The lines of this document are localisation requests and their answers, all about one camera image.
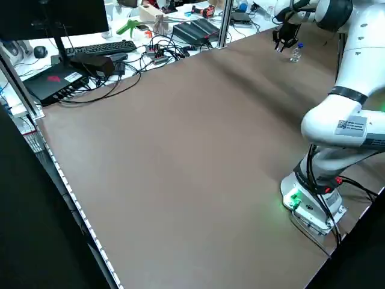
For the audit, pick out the aluminium frame post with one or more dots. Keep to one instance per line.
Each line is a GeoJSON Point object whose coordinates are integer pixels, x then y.
{"type": "Point", "coordinates": [21, 87]}
{"type": "Point", "coordinates": [224, 30]}

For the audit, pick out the black monitor stand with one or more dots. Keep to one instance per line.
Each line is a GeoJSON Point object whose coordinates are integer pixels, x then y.
{"type": "Point", "coordinates": [60, 48]}

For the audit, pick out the orange power drill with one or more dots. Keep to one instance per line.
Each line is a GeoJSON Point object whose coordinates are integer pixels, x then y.
{"type": "Point", "coordinates": [207, 12]}

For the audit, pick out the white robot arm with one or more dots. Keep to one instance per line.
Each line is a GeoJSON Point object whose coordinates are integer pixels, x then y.
{"type": "Point", "coordinates": [355, 60]}

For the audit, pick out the black power adapter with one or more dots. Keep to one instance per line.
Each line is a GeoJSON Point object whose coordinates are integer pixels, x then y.
{"type": "Point", "coordinates": [118, 68]}

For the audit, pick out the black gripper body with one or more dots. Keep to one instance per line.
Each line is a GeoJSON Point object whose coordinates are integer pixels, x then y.
{"type": "Point", "coordinates": [285, 33]}

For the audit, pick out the pale wooden block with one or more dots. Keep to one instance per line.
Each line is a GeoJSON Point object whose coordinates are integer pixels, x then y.
{"type": "Point", "coordinates": [150, 13]}

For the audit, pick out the black flat device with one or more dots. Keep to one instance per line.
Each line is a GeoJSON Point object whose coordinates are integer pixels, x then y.
{"type": "Point", "coordinates": [240, 17]}

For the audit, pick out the white led strip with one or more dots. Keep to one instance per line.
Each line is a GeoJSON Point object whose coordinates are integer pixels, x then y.
{"type": "Point", "coordinates": [75, 204]}

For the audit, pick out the dark brown box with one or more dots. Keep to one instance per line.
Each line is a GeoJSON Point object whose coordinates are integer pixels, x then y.
{"type": "Point", "coordinates": [96, 64]}

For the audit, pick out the clear bottle blue cap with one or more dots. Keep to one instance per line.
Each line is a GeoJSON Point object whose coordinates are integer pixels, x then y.
{"type": "Point", "coordinates": [296, 55]}

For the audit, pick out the black keyboard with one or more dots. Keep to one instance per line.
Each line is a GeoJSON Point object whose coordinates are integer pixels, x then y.
{"type": "Point", "coordinates": [102, 47]}

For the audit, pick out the grey usb hub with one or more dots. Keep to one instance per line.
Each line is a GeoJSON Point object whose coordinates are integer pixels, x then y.
{"type": "Point", "coordinates": [156, 54]}

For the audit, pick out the green glue gun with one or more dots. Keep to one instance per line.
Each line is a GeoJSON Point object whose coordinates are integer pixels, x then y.
{"type": "Point", "coordinates": [126, 27]}

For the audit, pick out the orange plastic part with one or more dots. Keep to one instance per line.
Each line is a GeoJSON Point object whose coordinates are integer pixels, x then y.
{"type": "Point", "coordinates": [148, 33]}

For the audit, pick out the clear plastic cup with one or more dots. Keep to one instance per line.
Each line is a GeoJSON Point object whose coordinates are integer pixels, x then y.
{"type": "Point", "coordinates": [268, 13]}

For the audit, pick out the black computer mouse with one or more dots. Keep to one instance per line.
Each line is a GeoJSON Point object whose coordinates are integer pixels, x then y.
{"type": "Point", "coordinates": [40, 51]}

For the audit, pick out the black computer monitor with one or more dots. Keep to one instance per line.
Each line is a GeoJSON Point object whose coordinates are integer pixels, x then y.
{"type": "Point", "coordinates": [60, 15]}

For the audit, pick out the black power supply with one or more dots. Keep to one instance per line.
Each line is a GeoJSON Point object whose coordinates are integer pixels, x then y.
{"type": "Point", "coordinates": [207, 27]}
{"type": "Point", "coordinates": [186, 31]}

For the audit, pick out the white grey device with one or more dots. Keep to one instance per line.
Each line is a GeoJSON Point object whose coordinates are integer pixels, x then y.
{"type": "Point", "coordinates": [13, 51]}

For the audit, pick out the black mini computer red logo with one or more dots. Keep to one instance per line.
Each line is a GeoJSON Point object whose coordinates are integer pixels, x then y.
{"type": "Point", "coordinates": [51, 84]}

